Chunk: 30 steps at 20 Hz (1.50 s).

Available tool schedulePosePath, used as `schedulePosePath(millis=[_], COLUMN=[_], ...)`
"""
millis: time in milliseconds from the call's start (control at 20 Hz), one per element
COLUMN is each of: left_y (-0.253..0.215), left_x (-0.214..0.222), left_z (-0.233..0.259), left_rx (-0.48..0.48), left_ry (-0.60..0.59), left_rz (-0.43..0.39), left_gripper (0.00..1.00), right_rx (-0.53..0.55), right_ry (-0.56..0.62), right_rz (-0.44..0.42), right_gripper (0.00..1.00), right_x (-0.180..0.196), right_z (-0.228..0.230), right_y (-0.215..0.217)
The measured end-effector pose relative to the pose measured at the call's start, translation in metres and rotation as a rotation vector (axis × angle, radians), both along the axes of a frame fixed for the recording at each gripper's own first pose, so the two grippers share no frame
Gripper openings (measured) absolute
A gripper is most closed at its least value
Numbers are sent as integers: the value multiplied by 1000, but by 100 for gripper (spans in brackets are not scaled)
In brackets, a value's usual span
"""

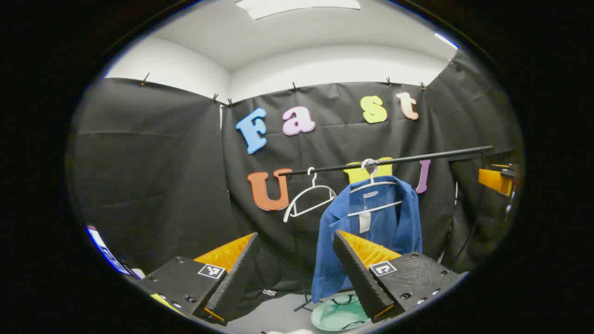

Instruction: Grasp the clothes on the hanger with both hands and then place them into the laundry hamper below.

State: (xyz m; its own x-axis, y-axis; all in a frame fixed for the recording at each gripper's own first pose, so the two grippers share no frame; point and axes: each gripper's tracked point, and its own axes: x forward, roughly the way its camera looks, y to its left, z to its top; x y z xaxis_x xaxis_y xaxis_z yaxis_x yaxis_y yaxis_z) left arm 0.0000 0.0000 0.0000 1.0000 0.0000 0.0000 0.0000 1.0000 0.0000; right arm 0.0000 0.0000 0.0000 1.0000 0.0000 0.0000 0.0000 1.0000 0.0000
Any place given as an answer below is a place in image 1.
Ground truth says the blue shirt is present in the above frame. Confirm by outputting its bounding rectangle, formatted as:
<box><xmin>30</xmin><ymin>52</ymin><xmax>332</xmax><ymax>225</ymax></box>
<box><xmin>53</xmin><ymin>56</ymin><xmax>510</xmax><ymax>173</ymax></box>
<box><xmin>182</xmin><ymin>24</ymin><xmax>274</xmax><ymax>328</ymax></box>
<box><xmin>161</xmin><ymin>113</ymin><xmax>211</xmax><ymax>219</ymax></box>
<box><xmin>311</xmin><ymin>175</ymin><xmax>424</xmax><ymax>303</ymax></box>

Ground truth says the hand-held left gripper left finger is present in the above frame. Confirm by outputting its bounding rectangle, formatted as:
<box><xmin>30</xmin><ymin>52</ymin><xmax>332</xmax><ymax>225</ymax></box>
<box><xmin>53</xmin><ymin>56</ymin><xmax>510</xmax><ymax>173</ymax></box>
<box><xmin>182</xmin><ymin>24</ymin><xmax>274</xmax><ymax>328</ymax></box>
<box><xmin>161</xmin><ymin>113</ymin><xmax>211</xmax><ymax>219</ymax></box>
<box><xmin>137</xmin><ymin>232</ymin><xmax>259</xmax><ymax>327</ymax></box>

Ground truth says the green mesh laundry hamper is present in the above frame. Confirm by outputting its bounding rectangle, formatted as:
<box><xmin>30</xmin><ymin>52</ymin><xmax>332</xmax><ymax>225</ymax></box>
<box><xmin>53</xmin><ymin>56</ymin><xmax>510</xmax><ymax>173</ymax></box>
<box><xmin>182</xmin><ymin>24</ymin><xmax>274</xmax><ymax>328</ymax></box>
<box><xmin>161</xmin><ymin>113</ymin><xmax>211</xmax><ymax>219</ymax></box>
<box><xmin>311</xmin><ymin>292</ymin><xmax>372</xmax><ymax>333</ymax></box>

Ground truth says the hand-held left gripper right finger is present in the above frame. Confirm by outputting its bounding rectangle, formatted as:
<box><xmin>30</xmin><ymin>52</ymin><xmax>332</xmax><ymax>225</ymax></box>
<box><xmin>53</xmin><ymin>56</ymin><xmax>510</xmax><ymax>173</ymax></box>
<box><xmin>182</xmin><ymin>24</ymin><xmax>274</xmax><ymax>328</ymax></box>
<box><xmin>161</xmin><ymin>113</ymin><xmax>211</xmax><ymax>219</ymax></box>
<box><xmin>333</xmin><ymin>230</ymin><xmax>465</xmax><ymax>324</ymax></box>

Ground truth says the black clothes rack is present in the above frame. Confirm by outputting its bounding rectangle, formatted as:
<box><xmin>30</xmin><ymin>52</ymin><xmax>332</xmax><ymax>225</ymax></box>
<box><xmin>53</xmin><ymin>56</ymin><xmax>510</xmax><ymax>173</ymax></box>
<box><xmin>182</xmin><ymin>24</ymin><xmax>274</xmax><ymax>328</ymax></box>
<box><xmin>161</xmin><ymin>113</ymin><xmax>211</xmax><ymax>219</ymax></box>
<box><xmin>278</xmin><ymin>145</ymin><xmax>517</xmax><ymax>312</ymax></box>

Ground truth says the white plastic hanger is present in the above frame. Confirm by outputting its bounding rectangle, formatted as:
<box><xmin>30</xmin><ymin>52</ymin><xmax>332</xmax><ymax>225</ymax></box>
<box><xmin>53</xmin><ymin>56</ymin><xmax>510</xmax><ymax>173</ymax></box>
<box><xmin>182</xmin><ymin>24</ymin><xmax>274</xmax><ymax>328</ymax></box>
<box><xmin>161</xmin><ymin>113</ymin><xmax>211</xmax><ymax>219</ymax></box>
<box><xmin>347</xmin><ymin>159</ymin><xmax>403</xmax><ymax>218</ymax></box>
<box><xmin>283</xmin><ymin>167</ymin><xmax>338</xmax><ymax>223</ymax></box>

